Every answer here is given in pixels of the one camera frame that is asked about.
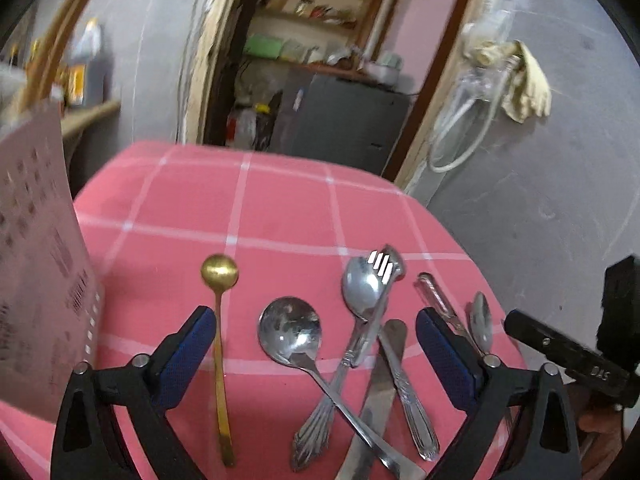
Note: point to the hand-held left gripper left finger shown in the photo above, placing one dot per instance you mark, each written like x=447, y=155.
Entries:
x=187, y=350

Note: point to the pink printed cardboard box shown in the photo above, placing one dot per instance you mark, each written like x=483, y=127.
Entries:
x=35, y=260

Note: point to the beige cloth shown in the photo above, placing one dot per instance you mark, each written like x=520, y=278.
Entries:
x=525, y=85

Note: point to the clear plastic bottle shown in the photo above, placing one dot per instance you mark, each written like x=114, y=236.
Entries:
x=242, y=122

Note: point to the person's right hand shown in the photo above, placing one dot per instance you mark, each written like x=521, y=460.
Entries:
x=597, y=425

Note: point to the pink checked tablecloth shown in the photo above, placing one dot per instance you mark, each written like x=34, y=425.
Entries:
x=280, y=220

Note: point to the wooden door frame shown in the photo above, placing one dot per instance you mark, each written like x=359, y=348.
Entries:
x=215, y=60

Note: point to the wooden counter ledge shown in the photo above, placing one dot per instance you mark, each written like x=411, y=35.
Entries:
x=90, y=112

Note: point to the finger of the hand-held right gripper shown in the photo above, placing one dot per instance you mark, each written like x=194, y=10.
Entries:
x=622, y=295
x=540, y=337

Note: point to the round-bowl steel spoon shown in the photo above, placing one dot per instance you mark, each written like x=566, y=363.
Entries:
x=290, y=327

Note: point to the grey metal cabinet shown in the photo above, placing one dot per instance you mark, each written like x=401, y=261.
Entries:
x=345, y=120

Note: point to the steel butter knife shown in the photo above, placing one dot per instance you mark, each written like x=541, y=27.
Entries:
x=372, y=410

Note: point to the curved wooden frame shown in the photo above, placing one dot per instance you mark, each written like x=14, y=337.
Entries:
x=55, y=40

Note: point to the green box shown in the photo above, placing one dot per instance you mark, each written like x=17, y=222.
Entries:
x=262, y=45

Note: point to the wooden wall shelf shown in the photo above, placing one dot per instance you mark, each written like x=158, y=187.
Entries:
x=315, y=5

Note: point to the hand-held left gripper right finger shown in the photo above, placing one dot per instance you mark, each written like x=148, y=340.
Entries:
x=445, y=355

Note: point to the small steel teaspoon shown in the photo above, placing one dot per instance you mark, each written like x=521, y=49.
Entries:
x=481, y=315

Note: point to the clear plastic bag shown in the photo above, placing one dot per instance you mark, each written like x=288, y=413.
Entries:
x=472, y=80

